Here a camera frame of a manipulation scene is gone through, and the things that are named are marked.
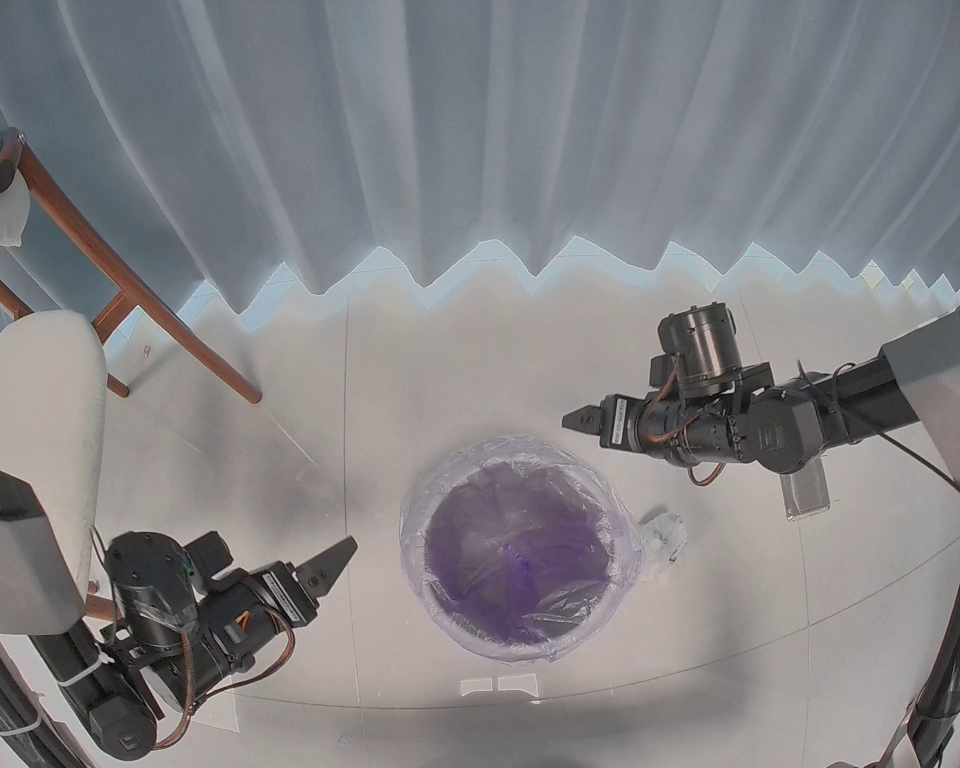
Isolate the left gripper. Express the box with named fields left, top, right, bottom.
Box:
left=198, top=534, right=358, bottom=678

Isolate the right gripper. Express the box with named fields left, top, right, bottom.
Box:
left=598, top=391, right=741, bottom=468

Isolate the purple plastic bag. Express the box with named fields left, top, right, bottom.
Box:
left=399, top=433, right=646, bottom=667

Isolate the white trash bin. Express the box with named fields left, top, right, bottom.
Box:
left=408, top=442, right=624, bottom=661

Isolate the wooden chair with white cushion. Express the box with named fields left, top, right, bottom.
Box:
left=0, top=127, right=264, bottom=624

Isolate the white curtain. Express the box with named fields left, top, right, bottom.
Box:
left=0, top=0, right=960, bottom=331

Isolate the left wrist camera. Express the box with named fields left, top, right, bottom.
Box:
left=183, top=531, right=232, bottom=582

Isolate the black cable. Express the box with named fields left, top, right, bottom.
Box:
left=885, top=431, right=960, bottom=492

